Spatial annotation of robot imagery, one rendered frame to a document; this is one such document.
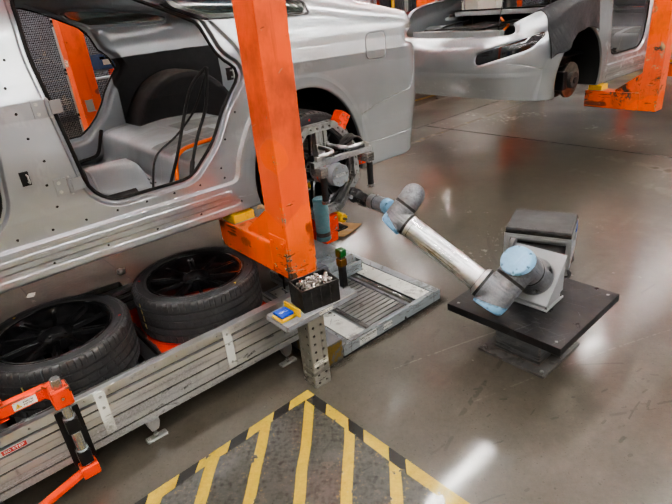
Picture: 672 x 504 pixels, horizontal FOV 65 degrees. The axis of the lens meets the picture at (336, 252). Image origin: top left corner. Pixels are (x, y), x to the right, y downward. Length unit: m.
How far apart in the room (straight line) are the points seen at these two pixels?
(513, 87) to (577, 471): 3.55
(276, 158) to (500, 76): 3.11
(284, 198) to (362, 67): 1.21
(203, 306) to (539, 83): 3.66
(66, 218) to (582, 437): 2.42
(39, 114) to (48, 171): 0.24
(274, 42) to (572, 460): 2.07
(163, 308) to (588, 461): 1.97
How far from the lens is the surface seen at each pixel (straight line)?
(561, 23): 5.27
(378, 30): 3.46
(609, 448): 2.56
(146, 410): 2.60
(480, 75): 5.17
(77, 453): 2.52
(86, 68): 4.88
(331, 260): 3.43
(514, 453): 2.45
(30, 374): 2.52
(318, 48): 3.15
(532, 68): 5.15
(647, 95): 5.90
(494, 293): 2.55
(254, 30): 2.32
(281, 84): 2.37
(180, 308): 2.65
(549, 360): 2.92
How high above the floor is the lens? 1.75
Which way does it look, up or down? 26 degrees down
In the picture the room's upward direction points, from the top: 6 degrees counter-clockwise
